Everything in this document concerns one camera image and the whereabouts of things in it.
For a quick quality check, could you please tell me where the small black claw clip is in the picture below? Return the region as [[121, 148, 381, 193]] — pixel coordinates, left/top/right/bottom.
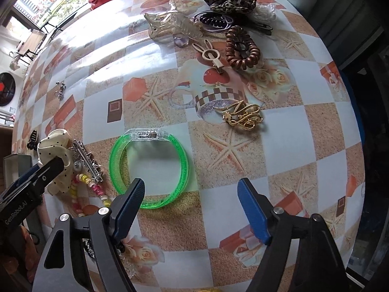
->
[[26, 130, 39, 151]]

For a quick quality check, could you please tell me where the cream polka dot scrunchie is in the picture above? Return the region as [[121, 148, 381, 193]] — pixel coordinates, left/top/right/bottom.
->
[[37, 128, 75, 196]]

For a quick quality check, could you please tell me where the pastel beaded bracelet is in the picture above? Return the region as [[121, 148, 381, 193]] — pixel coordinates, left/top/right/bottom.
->
[[69, 172, 113, 218]]

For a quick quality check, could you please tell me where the silver rhinestone hair clip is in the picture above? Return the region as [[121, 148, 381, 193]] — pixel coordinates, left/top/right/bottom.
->
[[71, 139, 104, 183]]

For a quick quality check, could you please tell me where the green glitter bangle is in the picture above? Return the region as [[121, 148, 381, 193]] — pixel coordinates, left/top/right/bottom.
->
[[109, 128, 190, 210]]

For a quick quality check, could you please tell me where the grey jewelry tray box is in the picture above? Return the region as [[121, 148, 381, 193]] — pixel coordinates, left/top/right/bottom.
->
[[3, 154, 32, 189]]

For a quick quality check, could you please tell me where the small silver charm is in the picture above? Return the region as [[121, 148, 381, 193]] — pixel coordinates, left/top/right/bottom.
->
[[55, 81, 67, 100]]

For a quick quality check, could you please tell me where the white washing machine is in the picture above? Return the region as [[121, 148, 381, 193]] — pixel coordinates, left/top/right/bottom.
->
[[0, 73, 16, 107]]

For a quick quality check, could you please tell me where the folding lounge chair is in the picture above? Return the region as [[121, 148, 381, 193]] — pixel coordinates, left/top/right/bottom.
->
[[17, 30, 47, 65]]

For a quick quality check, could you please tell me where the gold ornate brooch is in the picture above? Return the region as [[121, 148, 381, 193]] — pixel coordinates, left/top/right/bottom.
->
[[214, 100, 263, 130]]

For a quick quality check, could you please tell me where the patterned tablecloth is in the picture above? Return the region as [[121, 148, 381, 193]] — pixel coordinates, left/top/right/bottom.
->
[[13, 0, 365, 291]]

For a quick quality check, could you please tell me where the large clear claw clip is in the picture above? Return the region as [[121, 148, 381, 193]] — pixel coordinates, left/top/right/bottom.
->
[[144, 0, 203, 41]]

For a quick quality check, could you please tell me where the clear purple ring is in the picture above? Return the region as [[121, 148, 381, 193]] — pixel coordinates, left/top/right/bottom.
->
[[173, 34, 190, 48]]

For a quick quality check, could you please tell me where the brown spiral hair tie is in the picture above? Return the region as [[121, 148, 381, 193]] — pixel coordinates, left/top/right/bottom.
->
[[225, 25, 261, 71]]

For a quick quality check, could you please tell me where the clear spiral hair tie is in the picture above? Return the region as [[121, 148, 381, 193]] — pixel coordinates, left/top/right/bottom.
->
[[249, 3, 278, 23]]

